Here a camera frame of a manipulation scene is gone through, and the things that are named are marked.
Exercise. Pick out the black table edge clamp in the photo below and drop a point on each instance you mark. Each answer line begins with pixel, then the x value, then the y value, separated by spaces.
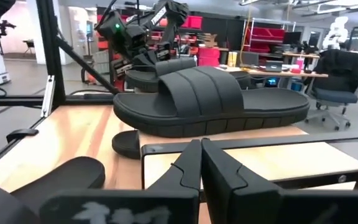
pixel 22 134

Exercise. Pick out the white humanoid robot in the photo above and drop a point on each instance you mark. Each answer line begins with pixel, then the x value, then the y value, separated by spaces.
pixel 336 32

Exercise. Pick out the office chair with black jacket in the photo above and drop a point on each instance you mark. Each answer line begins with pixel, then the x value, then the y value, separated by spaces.
pixel 337 67

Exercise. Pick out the rack with red bins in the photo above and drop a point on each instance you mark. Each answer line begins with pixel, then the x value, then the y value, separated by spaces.
pixel 267 32

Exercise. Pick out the grey laptop on desk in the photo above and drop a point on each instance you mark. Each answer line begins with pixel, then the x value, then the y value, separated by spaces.
pixel 273 66

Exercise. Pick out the yellow container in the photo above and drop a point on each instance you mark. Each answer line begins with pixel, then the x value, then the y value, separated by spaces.
pixel 232 59

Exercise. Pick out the black aluminium rig frame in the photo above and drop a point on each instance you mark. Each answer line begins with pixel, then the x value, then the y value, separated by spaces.
pixel 50 46

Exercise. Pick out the red storage bins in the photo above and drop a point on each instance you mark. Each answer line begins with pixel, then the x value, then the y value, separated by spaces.
pixel 194 22

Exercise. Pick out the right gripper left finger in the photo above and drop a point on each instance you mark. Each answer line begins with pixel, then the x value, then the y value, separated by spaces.
pixel 166 202

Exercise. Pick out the wooden office desk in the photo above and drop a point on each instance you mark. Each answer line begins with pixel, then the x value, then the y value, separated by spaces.
pixel 291 74

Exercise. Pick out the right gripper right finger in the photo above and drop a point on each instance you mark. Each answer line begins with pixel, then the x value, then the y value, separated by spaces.
pixel 244 199

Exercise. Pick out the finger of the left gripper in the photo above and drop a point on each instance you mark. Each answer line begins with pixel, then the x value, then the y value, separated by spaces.
pixel 164 51
pixel 122 67

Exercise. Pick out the pink bottle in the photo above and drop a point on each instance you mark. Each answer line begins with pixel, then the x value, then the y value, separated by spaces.
pixel 300 63

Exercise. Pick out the pink storage box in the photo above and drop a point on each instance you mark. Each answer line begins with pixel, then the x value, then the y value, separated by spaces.
pixel 208 56

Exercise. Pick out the wooden shelf black metal frame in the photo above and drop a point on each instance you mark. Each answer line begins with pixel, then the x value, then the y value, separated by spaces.
pixel 259 161

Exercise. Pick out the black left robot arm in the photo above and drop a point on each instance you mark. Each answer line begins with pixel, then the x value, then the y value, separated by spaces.
pixel 176 14

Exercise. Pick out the black desk monitor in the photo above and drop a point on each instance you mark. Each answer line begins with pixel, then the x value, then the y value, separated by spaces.
pixel 292 38

